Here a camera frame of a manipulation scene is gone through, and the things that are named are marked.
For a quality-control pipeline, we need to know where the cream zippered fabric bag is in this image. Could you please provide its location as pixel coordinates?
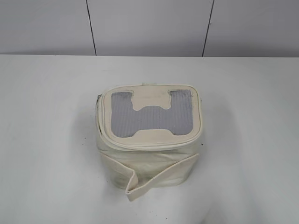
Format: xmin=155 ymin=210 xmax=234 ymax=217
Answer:
xmin=95 ymin=84 xmax=203 ymax=201

